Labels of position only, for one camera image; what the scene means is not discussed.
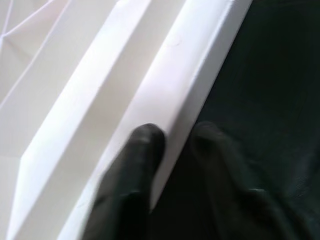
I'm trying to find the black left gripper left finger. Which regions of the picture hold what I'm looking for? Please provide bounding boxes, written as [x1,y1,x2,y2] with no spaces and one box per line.
[82,123,166,240]

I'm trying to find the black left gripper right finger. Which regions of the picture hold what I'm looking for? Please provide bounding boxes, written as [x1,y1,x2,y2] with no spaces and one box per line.
[193,122,301,240]

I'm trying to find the white plastic children table top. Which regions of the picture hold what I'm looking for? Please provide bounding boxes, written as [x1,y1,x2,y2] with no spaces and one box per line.
[0,0,253,240]

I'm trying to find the black table cloth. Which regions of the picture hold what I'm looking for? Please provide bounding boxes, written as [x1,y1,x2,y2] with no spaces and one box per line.
[147,0,320,240]

